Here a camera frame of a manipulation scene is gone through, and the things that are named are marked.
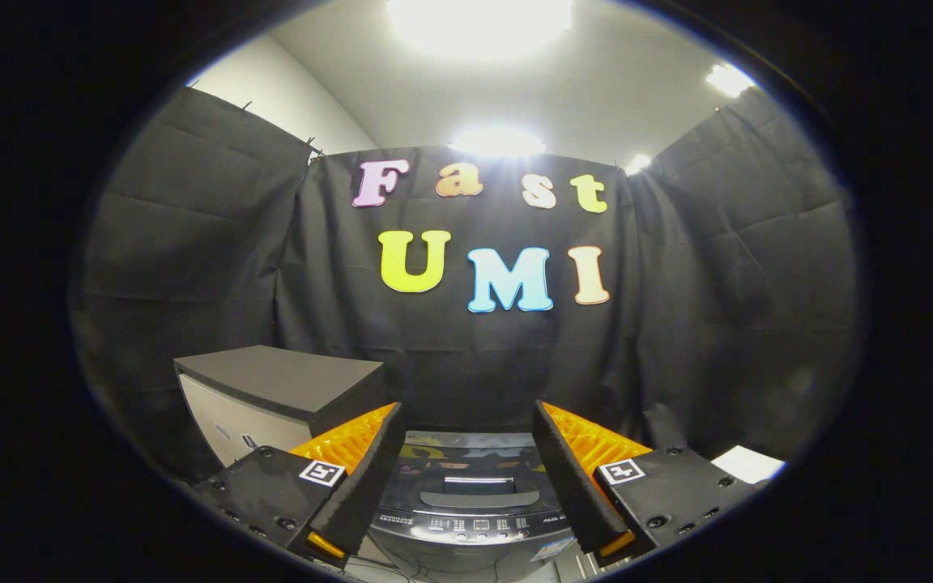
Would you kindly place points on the grey cabinet with dark top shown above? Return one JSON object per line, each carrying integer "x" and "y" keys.
{"x": 272, "y": 380}

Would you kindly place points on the round ceiling light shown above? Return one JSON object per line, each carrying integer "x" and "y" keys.
{"x": 497, "y": 143}

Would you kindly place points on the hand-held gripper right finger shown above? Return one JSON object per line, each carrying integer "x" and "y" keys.
{"x": 568, "y": 482}

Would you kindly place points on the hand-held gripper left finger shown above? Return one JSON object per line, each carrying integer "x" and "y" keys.
{"x": 365, "y": 482}

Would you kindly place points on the dark grey washing machine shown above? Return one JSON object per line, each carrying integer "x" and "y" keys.
{"x": 466, "y": 551}

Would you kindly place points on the large ceiling light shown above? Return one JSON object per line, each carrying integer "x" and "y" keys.
{"x": 479, "y": 20}

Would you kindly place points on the small ceiling spot light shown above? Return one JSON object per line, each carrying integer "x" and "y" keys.
{"x": 637, "y": 163}

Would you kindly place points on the rectangular ceiling light panel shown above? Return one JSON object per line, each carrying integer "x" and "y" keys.
{"x": 728, "y": 78}

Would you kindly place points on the white flat board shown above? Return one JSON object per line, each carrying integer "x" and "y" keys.
{"x": 748, "y": 464}

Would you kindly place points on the black backdrop cloth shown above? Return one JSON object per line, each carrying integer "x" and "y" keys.
{"x": 717, "y": 324}

